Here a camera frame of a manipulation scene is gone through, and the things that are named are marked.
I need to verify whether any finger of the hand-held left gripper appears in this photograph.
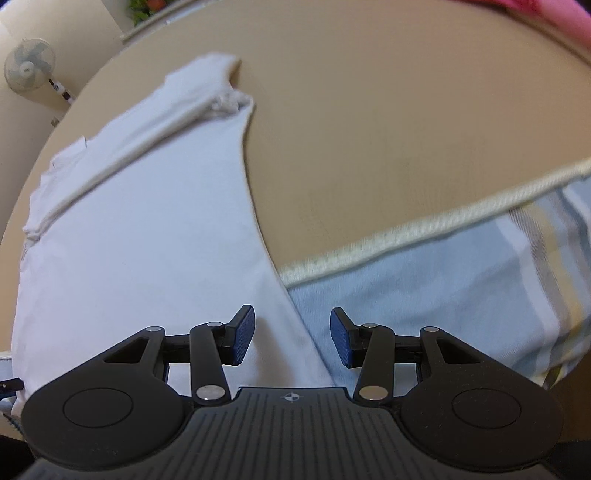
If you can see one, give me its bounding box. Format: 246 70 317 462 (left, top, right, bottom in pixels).
0 377 25 400

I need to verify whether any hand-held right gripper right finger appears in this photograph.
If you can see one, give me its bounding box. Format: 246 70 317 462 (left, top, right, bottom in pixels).
329 307 514 408

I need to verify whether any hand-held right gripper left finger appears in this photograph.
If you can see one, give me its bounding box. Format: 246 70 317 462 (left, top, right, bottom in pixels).
69 305 256 408

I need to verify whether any white shirt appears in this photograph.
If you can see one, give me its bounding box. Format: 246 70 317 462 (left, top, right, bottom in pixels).
10 53 339 403

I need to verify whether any striped bed sheet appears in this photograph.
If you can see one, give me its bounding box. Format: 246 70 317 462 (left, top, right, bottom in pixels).
0 159 591 432

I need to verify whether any beige bed mat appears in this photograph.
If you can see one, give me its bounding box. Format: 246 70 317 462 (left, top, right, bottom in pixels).
0 0 591 289

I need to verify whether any white standing fan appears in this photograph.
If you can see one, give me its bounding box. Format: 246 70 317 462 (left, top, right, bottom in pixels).
4 38 77 105

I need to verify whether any potted green plant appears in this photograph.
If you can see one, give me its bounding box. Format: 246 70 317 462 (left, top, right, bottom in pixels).
127 0 172 26

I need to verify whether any pink floral quilt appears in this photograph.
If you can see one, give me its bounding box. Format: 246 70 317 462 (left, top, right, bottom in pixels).
489 0 591 47

